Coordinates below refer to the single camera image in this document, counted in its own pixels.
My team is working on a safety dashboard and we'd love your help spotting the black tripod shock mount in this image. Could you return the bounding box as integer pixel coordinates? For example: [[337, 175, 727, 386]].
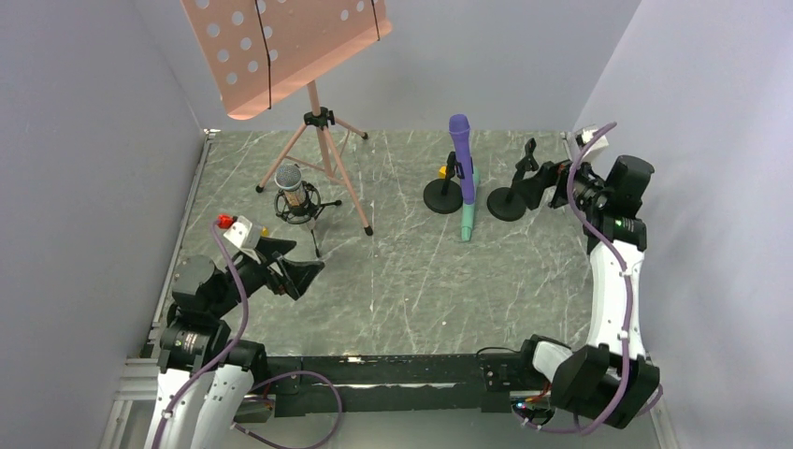
[[274, 181, 342, 257]]

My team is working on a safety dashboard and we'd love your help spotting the glitter silver microphone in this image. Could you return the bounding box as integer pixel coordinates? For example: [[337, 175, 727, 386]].
[[275, 164, 309, 215]]

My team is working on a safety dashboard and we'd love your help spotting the teal microphone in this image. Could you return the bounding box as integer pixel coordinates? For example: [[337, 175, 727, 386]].
[[460, 167, 481, 242]]

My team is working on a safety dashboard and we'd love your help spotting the purple microphone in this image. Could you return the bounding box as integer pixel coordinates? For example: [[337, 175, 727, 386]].
[[449, 113, 477, 205]]

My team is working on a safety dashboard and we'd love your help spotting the black round-base mic stand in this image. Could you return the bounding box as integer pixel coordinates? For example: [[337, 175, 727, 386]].
[[423, 152, 463, 214]]

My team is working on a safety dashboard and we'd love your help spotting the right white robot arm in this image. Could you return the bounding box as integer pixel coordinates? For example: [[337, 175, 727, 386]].
[[517, 155, 660, 428]]

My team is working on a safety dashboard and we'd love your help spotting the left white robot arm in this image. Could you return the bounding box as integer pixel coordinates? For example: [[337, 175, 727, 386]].
[[144, 237, 324, 448]]

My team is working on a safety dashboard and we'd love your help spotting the pink music stand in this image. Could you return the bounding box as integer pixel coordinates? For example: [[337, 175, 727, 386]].
[[181, 0, 393, 235]]

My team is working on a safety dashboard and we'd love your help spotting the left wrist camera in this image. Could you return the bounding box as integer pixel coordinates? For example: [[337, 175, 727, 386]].
[[217, 214, 264, 252]]

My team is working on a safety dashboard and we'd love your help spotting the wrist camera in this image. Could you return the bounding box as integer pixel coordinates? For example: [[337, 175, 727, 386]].
[[217, 214, 264, 252], [573, 125, 609, 162]]

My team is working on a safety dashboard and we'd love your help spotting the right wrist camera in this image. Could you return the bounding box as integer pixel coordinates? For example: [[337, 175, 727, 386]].
[[573, 125, 609, 162]]

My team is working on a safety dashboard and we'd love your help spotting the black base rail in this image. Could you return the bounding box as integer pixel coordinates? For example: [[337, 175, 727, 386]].
[[234, 351, 548, 423]]

